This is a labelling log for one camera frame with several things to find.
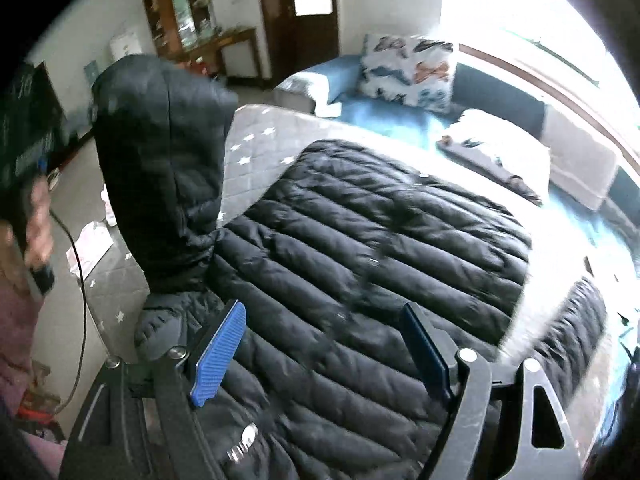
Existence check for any striped grey bolster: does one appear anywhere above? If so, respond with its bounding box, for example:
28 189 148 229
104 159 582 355
274 67 346 116

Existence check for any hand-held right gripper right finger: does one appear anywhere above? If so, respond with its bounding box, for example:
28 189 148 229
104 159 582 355
402 302 583 480

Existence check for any wooden glass cabinet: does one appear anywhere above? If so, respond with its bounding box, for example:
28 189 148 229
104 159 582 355
143 0 218 58

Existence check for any grey star quilted mat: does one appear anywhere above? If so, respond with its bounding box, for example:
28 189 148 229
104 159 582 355
37 104 626 461

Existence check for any blue sofa bed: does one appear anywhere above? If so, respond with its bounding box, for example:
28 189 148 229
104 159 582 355
274 55 640 321

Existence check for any wooden desk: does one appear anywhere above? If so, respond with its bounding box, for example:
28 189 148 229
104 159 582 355
187 27 263 81

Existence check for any person's left hand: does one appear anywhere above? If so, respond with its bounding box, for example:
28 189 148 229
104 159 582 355
0 175 57 273

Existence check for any flat printed white pillow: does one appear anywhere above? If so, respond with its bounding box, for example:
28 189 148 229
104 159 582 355
437 108 551 206

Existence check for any person's left forearm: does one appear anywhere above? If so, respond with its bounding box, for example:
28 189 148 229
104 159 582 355
0 255 41 401

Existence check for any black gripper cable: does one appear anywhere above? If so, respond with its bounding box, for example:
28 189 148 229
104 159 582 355
49 210 92 408

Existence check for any dark wooden door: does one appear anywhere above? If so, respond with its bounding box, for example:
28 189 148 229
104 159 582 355
255 0 341 83

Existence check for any large window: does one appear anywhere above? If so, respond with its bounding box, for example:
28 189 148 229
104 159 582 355
442 0 640 161

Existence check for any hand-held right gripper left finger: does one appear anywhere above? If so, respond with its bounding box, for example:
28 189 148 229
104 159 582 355
65 300 248 480

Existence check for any dark teal backrest cushion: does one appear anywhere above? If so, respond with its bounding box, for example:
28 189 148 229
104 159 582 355
452 62 547 136

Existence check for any upright butterfly print pillow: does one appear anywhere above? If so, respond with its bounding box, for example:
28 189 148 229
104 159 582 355
360 34 458 113

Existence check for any white backrest cushion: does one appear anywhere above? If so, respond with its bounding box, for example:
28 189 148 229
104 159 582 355
542 105 621 211

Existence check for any black puffer jacket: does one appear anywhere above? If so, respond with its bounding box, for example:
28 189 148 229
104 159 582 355
92 55 608 480

